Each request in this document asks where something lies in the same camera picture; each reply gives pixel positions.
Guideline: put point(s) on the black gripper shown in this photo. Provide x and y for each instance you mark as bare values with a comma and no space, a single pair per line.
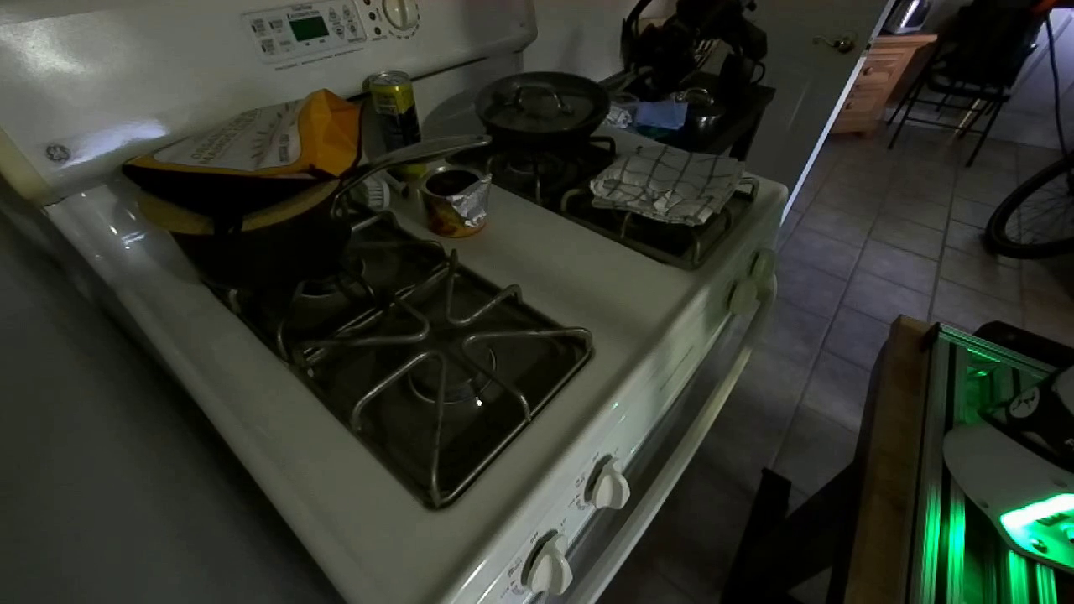
699,45

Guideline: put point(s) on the black frying pan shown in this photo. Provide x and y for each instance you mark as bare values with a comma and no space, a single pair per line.
540,107

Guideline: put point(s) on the black cast iron stove grate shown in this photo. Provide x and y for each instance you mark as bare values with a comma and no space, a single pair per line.
526,169
430,337

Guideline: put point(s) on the white gas stove range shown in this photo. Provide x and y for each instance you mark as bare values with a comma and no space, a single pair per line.
581,269

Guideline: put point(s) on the white stove knob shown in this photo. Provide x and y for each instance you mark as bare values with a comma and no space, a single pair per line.
549,566
609,486

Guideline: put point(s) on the blue small container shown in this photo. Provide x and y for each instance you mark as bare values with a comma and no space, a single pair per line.
660,119

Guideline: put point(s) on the dark side table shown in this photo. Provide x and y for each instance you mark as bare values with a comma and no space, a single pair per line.
743,122

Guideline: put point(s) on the white door with knob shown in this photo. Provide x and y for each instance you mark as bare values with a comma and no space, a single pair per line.
806,90

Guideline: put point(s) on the white checkered dish cloth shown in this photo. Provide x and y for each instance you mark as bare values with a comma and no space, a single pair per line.
674,178

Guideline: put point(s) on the cardboard box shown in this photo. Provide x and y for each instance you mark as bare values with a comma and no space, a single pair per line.
883,84

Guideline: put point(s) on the dark metal chair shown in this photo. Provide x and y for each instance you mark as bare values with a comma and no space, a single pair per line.
995,54

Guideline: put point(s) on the green yellow drink can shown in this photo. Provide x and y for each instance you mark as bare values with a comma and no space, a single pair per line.
392,113

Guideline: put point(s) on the bicycle wheel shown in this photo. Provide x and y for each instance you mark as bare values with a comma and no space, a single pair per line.
989,229

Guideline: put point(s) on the yellow orange paper bag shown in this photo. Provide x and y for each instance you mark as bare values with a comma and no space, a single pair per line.
322,129

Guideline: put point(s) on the wooden board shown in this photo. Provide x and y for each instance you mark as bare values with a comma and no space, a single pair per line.
891,471

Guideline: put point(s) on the dark cooking pot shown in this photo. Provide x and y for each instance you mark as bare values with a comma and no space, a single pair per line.
269,240

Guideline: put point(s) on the robot cart with green light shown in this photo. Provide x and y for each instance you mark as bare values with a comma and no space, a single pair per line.
962,524

